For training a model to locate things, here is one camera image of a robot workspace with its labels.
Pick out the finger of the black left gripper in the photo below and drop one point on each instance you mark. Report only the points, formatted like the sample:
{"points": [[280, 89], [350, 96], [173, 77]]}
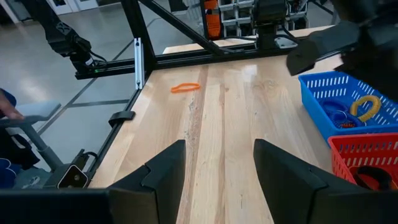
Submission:
{"points": [[320, 46]]}

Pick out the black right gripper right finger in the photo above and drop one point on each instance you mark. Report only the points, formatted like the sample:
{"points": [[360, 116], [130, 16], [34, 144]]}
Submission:
{"points": [[295, 199]]}

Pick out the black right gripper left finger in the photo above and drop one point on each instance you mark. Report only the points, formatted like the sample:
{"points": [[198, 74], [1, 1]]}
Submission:
{"points": [[155, 193]]}

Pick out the blue plastic basket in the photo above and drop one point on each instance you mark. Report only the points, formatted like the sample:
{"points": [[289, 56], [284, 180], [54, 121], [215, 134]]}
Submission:
{"points": [[314, 109]]}

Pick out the black wristband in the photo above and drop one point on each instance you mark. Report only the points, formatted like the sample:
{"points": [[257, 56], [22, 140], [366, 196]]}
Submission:
{"points": [[373, 169]]}

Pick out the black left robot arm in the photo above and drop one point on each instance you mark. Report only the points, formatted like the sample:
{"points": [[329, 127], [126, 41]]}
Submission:
{"points": [[267, 12]]}

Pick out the grey office chair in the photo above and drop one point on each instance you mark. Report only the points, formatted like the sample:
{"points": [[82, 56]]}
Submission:
{"points": [[37, 110]]}

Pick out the black table clamp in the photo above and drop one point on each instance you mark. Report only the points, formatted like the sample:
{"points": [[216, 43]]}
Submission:
{"points": [[121, 116]]}

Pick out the red plastic basket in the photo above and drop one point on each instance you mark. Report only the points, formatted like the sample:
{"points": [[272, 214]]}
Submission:
{"points": [[357, 137]]}

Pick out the white storage bin rack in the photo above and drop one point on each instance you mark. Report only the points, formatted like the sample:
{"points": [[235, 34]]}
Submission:
{"points": [[236, 18]]}

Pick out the orange rubber band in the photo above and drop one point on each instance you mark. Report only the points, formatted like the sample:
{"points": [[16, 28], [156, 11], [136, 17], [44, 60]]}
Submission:
{"points": [[173, 90]]}

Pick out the orange plastic device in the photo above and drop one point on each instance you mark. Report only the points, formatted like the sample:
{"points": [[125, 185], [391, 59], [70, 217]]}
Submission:
{"points": [[213, 21]]}

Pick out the person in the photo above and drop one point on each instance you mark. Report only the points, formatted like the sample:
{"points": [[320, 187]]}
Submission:
{"points": [[12, 149]]}

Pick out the person's hand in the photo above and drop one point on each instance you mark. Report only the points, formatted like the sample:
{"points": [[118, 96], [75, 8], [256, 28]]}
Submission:
{"points": [[9, 109]]}

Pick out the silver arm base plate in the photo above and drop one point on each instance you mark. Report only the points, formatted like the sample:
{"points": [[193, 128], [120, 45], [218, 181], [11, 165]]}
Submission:
{"points": [[286, 43]]}

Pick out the small black camera box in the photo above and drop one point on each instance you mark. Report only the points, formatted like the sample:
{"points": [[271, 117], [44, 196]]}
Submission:
{"points": [[73, 177]]}

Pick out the silver frame bracket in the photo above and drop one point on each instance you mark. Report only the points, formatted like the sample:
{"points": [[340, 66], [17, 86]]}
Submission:
{"points": [[139, 62]]}

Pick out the black aluminium rig frame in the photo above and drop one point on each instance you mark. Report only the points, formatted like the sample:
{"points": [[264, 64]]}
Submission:
{"points": [[186, 57]]}

